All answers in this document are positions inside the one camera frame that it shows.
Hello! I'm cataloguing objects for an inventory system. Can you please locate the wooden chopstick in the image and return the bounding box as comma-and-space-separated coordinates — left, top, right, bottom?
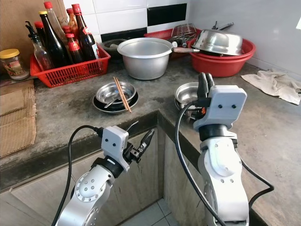
113, 78, 130, 113
115, 77, 131, 112

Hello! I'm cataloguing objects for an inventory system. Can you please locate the red plastic basin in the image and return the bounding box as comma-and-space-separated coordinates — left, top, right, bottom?
188, 38, 256, 77

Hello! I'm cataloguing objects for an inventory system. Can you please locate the steel spoon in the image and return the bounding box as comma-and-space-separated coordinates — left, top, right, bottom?
104, 94, 120, 109

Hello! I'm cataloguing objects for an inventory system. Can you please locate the black round plate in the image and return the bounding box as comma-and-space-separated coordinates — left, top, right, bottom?
93, 93, 139, 114

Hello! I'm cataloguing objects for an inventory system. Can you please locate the shallow steel bowl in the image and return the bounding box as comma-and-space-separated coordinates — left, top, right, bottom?
95, 81, 136, 105

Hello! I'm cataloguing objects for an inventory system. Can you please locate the aluminium cooking pot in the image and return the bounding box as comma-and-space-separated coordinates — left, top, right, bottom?
118, 38, 174, 81

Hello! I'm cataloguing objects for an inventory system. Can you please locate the crumpled beige cloth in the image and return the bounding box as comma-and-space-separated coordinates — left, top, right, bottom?
241, 69, 301, 105

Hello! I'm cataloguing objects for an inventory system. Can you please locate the flat brown cardboard sheet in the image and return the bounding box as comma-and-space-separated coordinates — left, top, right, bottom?
0, 89, 25, 116

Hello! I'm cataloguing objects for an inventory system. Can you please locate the red slotted bottle basket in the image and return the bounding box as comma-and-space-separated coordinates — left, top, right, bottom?
30, 46, 111, 88

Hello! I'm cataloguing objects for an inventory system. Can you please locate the yellow lidded glass jar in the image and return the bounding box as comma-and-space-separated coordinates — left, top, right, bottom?
0, 48, 31, 81

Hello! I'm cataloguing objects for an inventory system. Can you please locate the small red capped bottle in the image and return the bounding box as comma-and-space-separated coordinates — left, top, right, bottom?
65, 33, 84, 64

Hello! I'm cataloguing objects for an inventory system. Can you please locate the dark sauce bottle red label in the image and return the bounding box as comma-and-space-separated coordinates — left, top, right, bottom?
71, 4, 99, 61

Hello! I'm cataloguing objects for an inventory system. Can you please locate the corrugated brown cardboard sheet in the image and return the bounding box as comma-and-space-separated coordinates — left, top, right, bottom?
0, 80, 37, 158

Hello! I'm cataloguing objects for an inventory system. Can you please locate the upright brown cardboard panel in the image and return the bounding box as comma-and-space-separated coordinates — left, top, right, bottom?
0, 0, 71, 78

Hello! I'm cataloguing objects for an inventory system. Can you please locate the tall dark soy bottle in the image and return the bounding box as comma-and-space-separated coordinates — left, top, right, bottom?
39, 10, 72, 68

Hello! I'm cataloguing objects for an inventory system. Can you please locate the clear glass pourer bottle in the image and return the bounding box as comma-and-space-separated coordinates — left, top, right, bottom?
26, 21, 53, 72

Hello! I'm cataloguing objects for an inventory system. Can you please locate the orange sauce bottle red cap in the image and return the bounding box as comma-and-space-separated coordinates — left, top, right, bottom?
66, 8, 79, 36

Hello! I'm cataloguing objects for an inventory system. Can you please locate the pale bottle red cap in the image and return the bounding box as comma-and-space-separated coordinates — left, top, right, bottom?
43, 1, 69, 33

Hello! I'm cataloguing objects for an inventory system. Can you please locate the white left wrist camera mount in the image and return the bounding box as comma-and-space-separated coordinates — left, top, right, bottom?
101, 125, 130, 171

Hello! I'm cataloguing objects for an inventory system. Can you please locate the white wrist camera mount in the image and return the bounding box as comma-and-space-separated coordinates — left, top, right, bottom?
101, 125, 130, 171
193, 85, 247, 130

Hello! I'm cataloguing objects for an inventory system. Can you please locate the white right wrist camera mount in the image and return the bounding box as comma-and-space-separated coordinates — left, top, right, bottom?
193, 85, 247, 130

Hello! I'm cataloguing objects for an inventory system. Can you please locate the wooden handled ladle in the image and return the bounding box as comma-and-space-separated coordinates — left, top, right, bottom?
172, 46, 200, 53

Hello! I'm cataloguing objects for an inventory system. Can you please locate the wire mesh strainer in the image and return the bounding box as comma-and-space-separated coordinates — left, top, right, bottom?
171, 24, 198, 45

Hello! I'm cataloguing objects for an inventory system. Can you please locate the dark utensil handle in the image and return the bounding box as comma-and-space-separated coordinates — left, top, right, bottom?
212, 21, 235, 31

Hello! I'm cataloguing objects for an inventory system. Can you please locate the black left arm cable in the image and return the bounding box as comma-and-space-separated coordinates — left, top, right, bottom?
52, 125, 105, 226

